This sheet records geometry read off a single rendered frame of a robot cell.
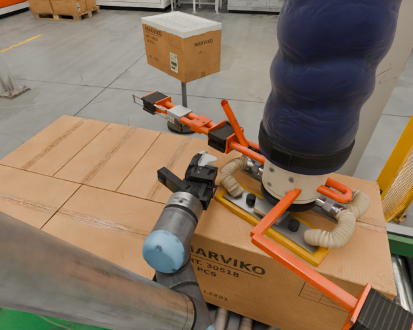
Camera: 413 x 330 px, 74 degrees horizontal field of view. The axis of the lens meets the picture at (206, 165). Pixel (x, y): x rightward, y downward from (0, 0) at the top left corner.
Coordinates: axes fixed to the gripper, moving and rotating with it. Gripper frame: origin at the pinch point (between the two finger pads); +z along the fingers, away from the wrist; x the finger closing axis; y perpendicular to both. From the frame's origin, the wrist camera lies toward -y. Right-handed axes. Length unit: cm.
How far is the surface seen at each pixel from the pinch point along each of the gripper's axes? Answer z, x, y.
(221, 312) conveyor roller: -24, -51, 13
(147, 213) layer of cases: 10, -51, -33
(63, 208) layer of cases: 1, -51, -74
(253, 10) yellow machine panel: 722, -105, -98
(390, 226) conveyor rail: 31, -48, 75
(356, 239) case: -9.8, -12.0, 46.5
